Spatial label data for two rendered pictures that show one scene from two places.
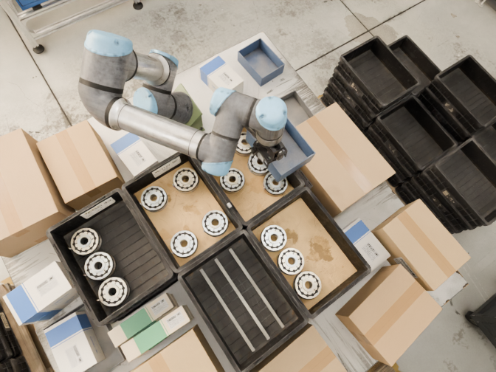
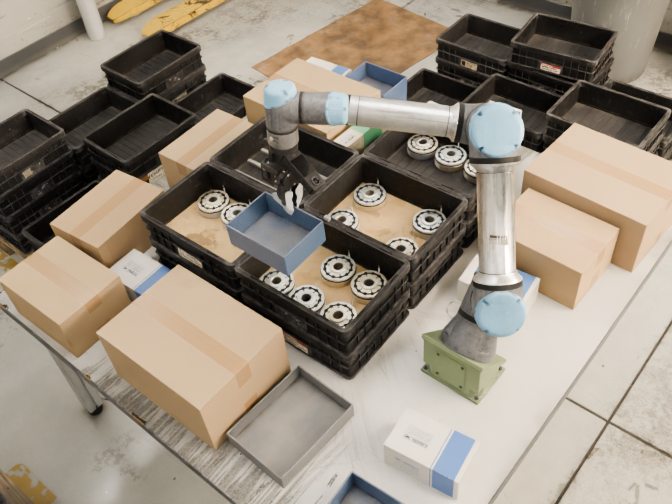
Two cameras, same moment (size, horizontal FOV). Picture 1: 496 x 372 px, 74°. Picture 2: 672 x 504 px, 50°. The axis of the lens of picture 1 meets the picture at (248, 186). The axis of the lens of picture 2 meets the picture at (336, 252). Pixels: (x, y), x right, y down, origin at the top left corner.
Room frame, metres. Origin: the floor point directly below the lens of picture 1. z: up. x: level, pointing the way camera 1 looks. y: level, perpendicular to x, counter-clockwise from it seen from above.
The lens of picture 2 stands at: (1.84, 0.05, 2.39)
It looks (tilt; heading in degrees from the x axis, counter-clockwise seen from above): 46 degrees down; 179
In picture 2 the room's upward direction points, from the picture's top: 6 degrees counter-clockwise
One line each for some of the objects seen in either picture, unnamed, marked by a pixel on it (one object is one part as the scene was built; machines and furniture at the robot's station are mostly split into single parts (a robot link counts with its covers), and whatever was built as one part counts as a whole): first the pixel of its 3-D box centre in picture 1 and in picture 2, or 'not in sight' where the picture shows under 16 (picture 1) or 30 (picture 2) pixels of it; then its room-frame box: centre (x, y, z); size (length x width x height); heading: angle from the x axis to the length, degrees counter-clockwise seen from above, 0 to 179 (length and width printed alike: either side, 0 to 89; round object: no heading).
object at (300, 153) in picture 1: (279, 145); (276, 232); (0.52, -0.08, 1.10); 0.20 x 0.15 x 0.07; 46
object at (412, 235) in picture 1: (415, 245); (67, 294); (0.35, -0.75, 0.78); 0.30 x 0.22 x 0.16; 47
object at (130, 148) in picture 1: (135, 156); (497, 289); (0.50, 0.52, 0.75); 0.20 x 0.12 x 0.09; 51
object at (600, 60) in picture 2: not in sight; (557, 79); (-1.04, 1.22, 0.37); 0.42 x 0.34 x 0.46; 45
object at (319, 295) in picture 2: (260, 162); (306, 299); (0.54, -0.03, 0.86); 0.10 x 0.10 x 0.01
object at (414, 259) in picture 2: (181, 207); (385, 205); (0.27, 0.23, 0.92); 0.40 x 0.30 x 0.02; 47
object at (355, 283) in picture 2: not in sight; (369, 284); (0.52, 0.15, 0.86); 0.10 x 0.10 x 0.01
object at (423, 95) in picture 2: not in sight; (438, 114); (-1.03, 0.66, 0.26); 0.40 x 0.30 x 0.23; 45
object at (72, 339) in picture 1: (75, 345); not in sight; (-0.29, 0.51, 0.75); 0.20 x 0.12 x 0.09; 42
